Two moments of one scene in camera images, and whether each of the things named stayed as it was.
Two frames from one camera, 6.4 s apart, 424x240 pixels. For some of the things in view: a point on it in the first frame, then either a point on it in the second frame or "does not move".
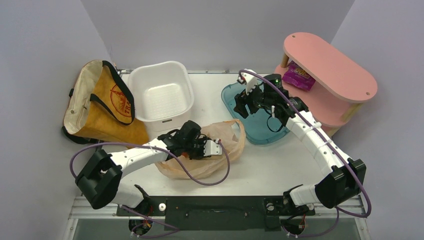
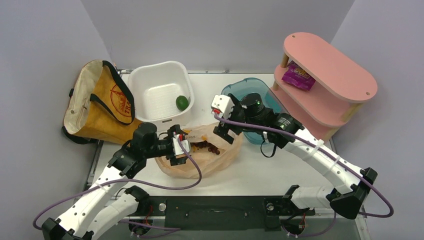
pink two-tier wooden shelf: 333,87 does not move
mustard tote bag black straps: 100,107 does not move
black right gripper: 243,99 to 223,129
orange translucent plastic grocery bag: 231,132 does not move
